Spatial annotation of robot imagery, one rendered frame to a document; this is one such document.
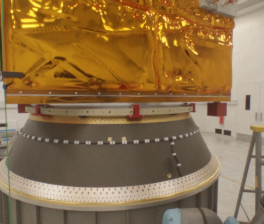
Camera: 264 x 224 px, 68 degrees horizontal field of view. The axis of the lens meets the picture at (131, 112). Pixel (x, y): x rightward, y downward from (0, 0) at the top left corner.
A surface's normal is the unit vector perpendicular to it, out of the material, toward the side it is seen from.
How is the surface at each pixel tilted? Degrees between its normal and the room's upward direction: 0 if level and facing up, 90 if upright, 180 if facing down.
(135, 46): 88
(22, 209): 90
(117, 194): 43
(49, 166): 62
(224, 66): 90
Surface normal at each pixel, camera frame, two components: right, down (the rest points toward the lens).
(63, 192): -0.13, -0.68
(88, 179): -0.05, -0.40
